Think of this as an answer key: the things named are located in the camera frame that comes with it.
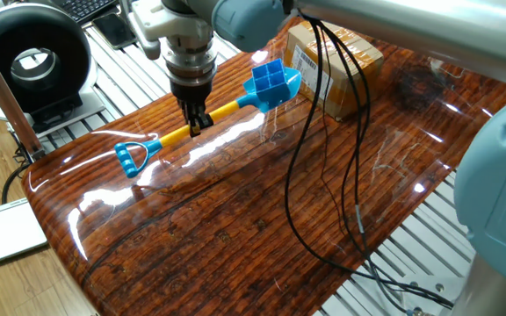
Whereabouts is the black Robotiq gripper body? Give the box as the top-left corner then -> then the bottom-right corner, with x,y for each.
170,80 -> 214,107

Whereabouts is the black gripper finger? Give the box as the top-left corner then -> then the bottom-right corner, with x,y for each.
177,103 -> 192,128
190,104 -> 215,138

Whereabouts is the blue plastic building block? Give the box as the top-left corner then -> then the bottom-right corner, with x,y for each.
251,58 -> 292,104

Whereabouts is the blue yellow toy shovel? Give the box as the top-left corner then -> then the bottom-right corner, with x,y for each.
113,68 -> 302,179

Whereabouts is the black smartphone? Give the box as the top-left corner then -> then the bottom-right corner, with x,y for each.
91,12 -> 138,51

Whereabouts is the wood-grain table mat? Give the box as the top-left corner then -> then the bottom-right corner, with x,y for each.
19,17 -> 506,316

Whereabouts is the black keyboard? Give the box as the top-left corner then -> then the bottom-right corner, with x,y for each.
57,0 -> 119,25

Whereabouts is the taped cardboard box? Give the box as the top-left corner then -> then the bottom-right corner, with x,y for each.
284,20 -> 385,122

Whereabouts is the white flat board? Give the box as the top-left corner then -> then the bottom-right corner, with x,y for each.
0,197 -> 48,272

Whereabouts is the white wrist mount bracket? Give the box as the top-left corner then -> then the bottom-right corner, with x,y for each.
128,0 -> 214,61

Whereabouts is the white ring light base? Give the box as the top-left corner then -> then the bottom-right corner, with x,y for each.
0,78 -> 107,140

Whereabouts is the thick black cable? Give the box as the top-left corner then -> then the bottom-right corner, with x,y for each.
283,17 -> 455,309

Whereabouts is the thin black cable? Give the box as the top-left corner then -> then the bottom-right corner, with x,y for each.
319,24 -> 351,238

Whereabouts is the brown metal post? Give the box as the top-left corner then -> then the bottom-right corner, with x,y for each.
0,25 -> 47,162

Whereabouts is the black cable with grey sleeve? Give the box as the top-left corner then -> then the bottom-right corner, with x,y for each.
340,25 -> 410,315

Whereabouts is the black floor cable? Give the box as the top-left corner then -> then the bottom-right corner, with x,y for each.
0,131 -> 34,205

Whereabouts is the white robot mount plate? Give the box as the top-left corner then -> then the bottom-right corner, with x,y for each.
400,274 -> 469,316

